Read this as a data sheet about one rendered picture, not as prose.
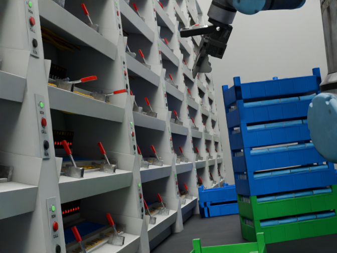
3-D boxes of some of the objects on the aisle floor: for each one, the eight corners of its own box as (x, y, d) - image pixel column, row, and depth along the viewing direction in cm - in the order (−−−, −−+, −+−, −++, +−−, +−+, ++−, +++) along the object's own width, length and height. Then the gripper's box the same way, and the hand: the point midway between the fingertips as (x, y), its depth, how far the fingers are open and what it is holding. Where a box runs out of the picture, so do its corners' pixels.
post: (183, 229, 242) (136, -139, 254) (180, 232, 232) (131, -150, 244) (140, 233, 245) (96, -130, 257) (135, 237, 236) (89, -140, 248)
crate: (320, 226, 199) (317, 204, 199) (344, 232, 179) (340, 208, 179) (241, 237, 195) (239, 215, 196) (257, 245, 175) (254, 220, 176)
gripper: (234, 28, 176) (211, 87, 183) (231, 22, 186) (209, 78, 194) (209, 20, 175) (187, 80, 182) (208, 14, 185) (187, 70, 193)
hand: (192, 73), depth 187 cm, fingers open, 3 cm apart
